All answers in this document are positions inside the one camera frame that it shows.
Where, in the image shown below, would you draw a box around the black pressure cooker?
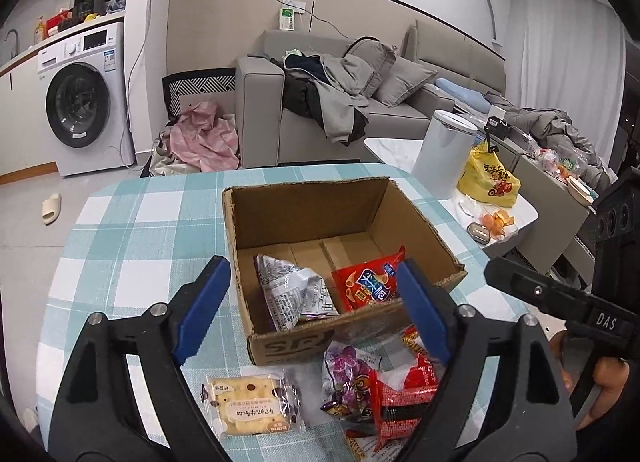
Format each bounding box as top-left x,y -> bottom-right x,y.
72,0 -> 110,23

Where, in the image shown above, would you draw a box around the orange peels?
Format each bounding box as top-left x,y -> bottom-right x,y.
480,209 -> 518,238

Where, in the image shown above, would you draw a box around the red chip packet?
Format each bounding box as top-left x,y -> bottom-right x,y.
331,245 -> 407,314

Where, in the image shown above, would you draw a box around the grey jacket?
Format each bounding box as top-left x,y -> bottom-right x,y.
315,52 -> 371,143

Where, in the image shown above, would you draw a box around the red box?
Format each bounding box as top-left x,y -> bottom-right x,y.
46,12 -> 76,35

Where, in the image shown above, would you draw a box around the white cylindrical bin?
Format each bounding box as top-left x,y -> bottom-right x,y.
410,109 -> 480,200

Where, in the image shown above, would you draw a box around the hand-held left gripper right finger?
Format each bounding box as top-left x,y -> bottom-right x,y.
396,258 -> 578,462

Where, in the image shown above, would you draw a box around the white counter cabinet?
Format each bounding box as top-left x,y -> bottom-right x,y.
0,44 -> 56,185

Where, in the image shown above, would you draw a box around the beige bowl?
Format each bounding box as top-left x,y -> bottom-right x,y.
567,174 -> 596,203

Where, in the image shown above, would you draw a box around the yellow plastic bag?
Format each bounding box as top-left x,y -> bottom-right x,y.
459,143 -> 522,208

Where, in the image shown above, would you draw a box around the grey low table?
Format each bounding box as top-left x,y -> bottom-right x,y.
500,142 -> 601,290

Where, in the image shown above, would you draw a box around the patterned laundry basket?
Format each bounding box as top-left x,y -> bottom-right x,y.
162,67 -> 237,120

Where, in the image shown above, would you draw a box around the pile of colourful wrappers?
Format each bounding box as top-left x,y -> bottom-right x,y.
532,144 -> 591,180

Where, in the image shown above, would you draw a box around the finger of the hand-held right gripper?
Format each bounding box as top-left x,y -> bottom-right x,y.
484,256 -> 596,324

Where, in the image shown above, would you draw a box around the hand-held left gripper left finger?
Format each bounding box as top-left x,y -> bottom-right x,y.
47,256 -> 236,462

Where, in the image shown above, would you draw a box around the white newsprint snack packet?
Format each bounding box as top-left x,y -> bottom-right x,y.
254,253 -> 341,333

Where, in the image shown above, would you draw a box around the white green wall device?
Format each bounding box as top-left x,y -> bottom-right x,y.
278,0 -> 305,32

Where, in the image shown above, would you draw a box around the pink cloth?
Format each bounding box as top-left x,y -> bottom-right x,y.
167,101 -> 241,174

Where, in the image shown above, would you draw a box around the beige cloth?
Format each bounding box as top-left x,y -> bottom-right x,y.
149,129 -> 201,178

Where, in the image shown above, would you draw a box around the beige slipper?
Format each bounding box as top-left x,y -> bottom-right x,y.
41,192 -> 62,226

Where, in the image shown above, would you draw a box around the blue pillow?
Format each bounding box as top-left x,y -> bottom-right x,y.
436,78 -> 493,115

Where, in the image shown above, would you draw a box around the purple snack packet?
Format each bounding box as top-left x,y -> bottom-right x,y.
320,342 -> 388,435

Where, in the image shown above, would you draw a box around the grey pillow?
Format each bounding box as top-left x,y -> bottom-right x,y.
345,39 -> 398,98
372,57 -> 438,108

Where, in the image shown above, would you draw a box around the white curtain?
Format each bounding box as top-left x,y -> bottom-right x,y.
510,0 -> 626,143

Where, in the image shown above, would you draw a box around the navy garment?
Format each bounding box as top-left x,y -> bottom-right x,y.
285,54 -> 326,83

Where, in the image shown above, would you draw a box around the grey duvet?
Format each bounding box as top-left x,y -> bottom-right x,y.
505,107 -> 608,193

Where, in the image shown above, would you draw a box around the teal checked tablecloth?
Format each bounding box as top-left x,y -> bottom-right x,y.
30,162 -> 566,462

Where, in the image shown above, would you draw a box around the white washing machine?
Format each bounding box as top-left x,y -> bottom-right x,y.
37,19 -> 137,178

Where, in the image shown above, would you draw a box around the black garment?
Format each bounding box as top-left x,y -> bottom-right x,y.
282,74 -> 321,128

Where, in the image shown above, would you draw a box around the grey sofa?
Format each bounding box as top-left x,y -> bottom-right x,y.
235,19 -> 506,170

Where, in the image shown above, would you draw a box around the cardboard box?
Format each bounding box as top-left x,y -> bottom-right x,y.
221,177 -> 468,368

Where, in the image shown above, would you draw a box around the clear cracker packet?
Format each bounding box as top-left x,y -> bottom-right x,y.
201,373 -> 307,440

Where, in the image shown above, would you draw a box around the small black camera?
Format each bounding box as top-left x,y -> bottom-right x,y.
482,116 -> 511,155

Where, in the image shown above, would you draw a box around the white crumpled bag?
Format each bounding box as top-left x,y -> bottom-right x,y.
452,189 -> 481,218

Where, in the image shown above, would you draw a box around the person's right hand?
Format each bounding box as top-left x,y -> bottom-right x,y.
547,329 -> 640,433

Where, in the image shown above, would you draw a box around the white coffee table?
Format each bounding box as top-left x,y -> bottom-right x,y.
364,137 -> 540,243

